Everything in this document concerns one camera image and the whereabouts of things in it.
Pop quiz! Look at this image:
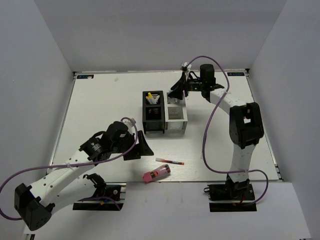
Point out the pink pencil case tube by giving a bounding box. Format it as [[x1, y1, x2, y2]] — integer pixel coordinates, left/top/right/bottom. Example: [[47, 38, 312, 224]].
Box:
[[142, 164, 171, 183]]

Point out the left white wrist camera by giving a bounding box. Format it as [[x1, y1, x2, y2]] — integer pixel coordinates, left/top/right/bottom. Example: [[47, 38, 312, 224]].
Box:
[[120, 117, 136, 129]]

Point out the black slatted organizer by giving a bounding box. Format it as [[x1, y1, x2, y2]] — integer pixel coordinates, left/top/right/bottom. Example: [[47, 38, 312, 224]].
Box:
[[142, 90, 165, 134]]

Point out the left corner label sticker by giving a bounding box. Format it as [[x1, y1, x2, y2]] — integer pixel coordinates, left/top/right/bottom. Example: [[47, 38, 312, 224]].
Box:
[[76, 74, 94, 79]]

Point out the white slatted organizer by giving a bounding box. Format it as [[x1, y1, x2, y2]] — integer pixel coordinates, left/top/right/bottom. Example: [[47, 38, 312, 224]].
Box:
[[164, 91, 188, 134]]

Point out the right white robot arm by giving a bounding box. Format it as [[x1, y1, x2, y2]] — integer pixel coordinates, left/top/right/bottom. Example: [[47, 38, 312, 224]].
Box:
[[168, 62, 264, 200]]

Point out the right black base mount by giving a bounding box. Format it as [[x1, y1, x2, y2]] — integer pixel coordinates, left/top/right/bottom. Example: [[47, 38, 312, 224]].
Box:
[[203, 184, 257, 213]]

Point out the corner label sticker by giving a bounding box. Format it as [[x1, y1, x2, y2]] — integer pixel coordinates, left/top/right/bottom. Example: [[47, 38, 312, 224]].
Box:
[[76, 74, 94, 79], [227, 72, 246, 77]]

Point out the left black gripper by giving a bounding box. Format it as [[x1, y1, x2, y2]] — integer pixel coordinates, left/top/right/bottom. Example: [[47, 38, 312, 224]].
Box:
[[112, 130, 154, 161]]

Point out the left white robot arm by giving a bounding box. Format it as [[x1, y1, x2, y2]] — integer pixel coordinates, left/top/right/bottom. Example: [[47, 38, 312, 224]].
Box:
[[14, 117, 154, 231]]

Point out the red pen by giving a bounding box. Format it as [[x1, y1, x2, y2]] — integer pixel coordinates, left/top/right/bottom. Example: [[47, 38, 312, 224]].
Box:
[[155, 158, 185, 166]]

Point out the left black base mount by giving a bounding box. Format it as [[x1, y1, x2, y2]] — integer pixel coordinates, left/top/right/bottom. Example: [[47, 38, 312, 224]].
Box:
[[72, 183, 127, 212]]

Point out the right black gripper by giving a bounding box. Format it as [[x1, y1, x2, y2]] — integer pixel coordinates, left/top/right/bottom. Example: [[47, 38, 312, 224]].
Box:
[[168, 71, 206, 100]]

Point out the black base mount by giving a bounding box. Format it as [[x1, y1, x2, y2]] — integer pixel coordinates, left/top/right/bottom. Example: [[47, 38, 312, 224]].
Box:
[[72, 183, 127, 212], [203, 184, 257, 213]]

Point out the right corner label sticker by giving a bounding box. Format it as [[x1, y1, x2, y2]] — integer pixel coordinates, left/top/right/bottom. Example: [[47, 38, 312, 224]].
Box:
[[227, 72, 246, 77]]

